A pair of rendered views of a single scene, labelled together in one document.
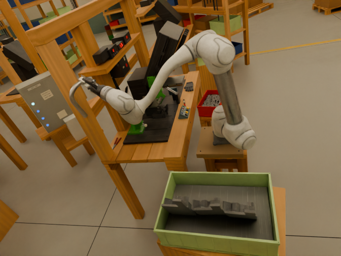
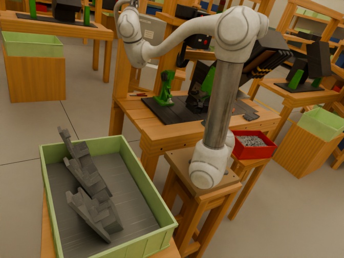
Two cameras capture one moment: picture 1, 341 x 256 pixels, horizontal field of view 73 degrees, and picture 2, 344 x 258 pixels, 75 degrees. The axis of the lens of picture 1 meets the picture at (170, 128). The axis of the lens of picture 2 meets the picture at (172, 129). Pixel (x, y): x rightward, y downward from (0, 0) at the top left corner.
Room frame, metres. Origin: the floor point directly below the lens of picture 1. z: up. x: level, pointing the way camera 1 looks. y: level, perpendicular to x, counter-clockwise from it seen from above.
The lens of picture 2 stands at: (0.29, -0.64, 1.72)
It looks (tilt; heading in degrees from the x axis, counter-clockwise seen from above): 31 degrees down; 28
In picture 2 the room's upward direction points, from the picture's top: 15 degrees clockwise
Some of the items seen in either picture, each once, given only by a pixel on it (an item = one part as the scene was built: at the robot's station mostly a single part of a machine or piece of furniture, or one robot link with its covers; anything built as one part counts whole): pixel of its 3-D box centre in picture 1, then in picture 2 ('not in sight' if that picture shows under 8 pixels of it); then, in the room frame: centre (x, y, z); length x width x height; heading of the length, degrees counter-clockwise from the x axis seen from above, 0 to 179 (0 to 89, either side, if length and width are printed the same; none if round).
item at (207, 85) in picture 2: (156, 85); (213, 80); (2.00, 0.02, 1.17); 0.13 x 0.12 x 0.20; 159
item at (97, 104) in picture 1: (115, 82); (191, 55); (2.22, 0.39, 1.23); 1.30 x 0.05 x 0.09; 159
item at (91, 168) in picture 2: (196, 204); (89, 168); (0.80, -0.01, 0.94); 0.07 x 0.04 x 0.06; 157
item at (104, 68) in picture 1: (114, 52); (208, 25); (2.18, 0.29, 1.52); 0.90 x 0.25 x 0.04; 159
